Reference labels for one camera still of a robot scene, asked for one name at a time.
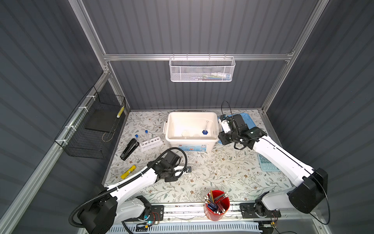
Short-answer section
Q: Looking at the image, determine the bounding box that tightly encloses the yellow marker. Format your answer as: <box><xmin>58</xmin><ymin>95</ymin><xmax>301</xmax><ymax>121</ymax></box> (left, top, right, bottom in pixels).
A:
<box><xmin>121</xmin><ymin>165</ymin><xmax>136</xmax><ymax>179</ymax></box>

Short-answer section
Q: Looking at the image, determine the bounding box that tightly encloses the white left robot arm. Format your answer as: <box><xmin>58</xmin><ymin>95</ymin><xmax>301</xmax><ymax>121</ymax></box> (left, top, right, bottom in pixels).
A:
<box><xmin>68</xmin><ymin>147</ymin><xmax>188</xmax><ymax>234</ymax></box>

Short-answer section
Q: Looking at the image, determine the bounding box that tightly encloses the yellow item in basket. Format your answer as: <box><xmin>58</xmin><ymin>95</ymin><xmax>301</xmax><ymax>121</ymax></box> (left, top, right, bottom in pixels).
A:
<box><xmin>116</xmin><ymin>106</ymin><xmax>125</xmax><ymax>118</ymax></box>

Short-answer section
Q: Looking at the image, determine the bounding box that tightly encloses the white wire wall basket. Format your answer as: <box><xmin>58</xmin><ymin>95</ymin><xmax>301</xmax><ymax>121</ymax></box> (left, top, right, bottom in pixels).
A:
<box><xmin>168</xmin><ymin>56</ymin><xmax>236</xmax><ymax>82</ymax></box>

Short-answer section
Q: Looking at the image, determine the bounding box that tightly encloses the black stapler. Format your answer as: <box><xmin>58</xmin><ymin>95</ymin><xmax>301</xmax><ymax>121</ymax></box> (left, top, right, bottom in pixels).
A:
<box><xmin>120</xmin><ymin>138</ymin><xmax>139</xmax><ymax>161</ymax></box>

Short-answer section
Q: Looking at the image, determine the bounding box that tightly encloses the red pencil cup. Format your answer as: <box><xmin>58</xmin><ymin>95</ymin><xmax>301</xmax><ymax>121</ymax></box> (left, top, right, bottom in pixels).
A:
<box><xmin>204</xmin><ymin>190</ymin><xmax>230</xmax><ymax>221</ymax></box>

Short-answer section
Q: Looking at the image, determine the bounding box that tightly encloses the teal calculator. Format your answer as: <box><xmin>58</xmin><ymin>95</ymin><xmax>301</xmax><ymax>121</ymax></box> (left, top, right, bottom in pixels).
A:
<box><xmin>258</xmin><ymin>154</ymin><xmax>280</xmax><ymax>172</ymax></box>

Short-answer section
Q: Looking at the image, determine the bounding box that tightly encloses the black wire side basket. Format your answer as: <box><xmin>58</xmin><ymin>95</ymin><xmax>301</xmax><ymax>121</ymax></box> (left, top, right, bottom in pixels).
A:
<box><xmin>55</xmin><ymin>87</ymin><xmax>127</xmax><ymax>160</ymax></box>

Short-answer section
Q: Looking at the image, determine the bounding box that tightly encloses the blue bottle cap piece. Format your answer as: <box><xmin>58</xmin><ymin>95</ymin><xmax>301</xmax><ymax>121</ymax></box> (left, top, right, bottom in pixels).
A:
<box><xmin>202</xmin><ymin>121</ymin><xmax>209</xmax><ymax>135</ymax></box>

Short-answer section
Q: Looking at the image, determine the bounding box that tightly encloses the clear glass flask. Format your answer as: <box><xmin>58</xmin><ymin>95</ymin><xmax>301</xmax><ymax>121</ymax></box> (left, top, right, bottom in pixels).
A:
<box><xmin>181</xmin><ymin>130</ymin><xmax>191</xmax><ymax>139</ymax></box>

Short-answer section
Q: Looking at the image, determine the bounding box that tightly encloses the white test tube rack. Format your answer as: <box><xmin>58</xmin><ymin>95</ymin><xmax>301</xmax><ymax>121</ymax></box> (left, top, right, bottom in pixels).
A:
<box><xmin>140</xmin><ymin>136</ymin><xmax>163</xmax><ymax>152</ymax></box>

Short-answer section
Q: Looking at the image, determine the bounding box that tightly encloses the white plastic storage bin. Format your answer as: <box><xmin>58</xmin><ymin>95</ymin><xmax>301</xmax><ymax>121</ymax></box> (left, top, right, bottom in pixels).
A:
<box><xmin>163</xmin><ymin>112</ymin><xmax>221</xmax><ymax>152</ymax></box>

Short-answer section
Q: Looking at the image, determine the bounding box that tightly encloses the blue plastic bin lid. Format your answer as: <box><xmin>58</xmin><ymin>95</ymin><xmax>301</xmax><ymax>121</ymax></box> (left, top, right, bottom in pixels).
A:
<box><xmin>217</xmin><ymin>113</ymin><xmax>256</xmax><ymax>145</ymax></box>

